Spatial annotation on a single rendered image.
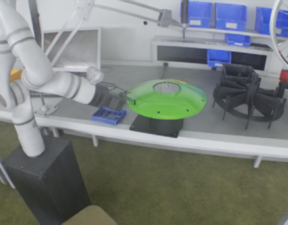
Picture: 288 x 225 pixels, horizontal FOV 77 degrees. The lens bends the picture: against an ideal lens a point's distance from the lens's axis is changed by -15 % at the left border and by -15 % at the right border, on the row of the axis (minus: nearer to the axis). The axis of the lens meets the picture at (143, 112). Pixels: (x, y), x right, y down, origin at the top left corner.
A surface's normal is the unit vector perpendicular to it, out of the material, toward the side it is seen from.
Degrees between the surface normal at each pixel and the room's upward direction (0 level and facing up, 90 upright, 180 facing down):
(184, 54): 90
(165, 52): 90
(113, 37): 90
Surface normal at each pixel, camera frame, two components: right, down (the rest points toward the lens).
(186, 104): 0.16, -0.62
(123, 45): -0.25, 0.51
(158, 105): -0.15, -0.59
